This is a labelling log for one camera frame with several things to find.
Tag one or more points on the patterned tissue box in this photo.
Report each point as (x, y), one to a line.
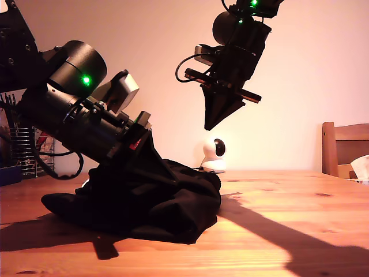
(359, 182)

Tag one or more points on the wooden chair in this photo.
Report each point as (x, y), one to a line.
(329, 150)

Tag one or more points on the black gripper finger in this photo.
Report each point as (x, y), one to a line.
(144, 164)
(210, 106)
(227, 106)

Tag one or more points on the dark blue box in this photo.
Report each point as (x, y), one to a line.
(11, 176)

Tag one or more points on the clear plastic bag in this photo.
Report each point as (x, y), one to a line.
(46, 153)

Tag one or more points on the black chopstick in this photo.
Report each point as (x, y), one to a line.
(8, 99)

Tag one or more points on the white tissue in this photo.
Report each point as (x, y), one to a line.
(360, 166)

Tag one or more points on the black shorts with white stripes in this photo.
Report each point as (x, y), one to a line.
(150, 202)

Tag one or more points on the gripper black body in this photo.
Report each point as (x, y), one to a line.
(233, 72)
(103, 132)

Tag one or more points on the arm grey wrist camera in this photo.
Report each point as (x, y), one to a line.
(204, 54)
(124, 89)

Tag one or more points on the dark brown jar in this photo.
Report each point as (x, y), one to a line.
(4, 147)

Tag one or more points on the red paper packet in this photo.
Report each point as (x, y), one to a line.
(41, 138)

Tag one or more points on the white dome security camera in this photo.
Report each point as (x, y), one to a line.
(213, 161)

